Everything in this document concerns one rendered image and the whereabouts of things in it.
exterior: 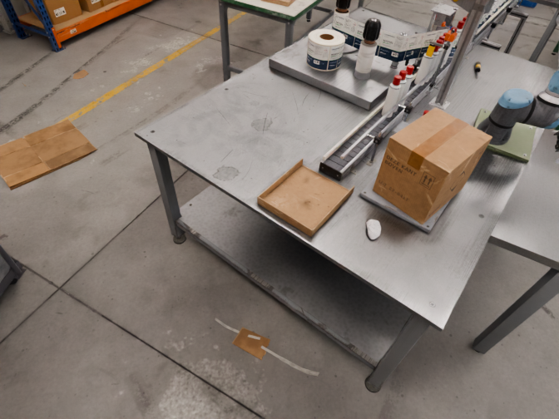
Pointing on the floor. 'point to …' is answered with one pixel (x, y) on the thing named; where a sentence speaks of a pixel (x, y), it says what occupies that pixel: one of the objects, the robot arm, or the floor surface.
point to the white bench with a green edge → (277, 12)
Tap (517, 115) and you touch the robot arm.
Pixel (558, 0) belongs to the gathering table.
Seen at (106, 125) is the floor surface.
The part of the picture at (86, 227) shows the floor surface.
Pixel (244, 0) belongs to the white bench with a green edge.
